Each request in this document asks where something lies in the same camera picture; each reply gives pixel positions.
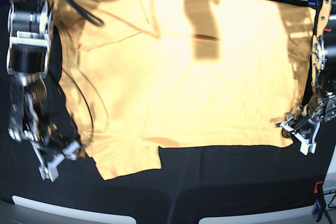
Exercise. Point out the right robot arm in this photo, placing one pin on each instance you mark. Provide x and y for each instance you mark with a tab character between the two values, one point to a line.
30	26

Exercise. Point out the black table cloth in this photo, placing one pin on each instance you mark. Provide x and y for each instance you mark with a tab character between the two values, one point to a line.
193	182

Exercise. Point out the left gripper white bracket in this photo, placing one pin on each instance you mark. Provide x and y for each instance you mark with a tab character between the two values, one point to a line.
302	127

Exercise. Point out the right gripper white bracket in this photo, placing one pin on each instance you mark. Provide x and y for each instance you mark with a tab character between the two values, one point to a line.
49	160

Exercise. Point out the yellow t-shirt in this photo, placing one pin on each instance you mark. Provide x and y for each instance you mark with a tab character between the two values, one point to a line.
181	73

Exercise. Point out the red blue clamp bottom right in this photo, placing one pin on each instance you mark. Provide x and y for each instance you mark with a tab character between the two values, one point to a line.
319	203

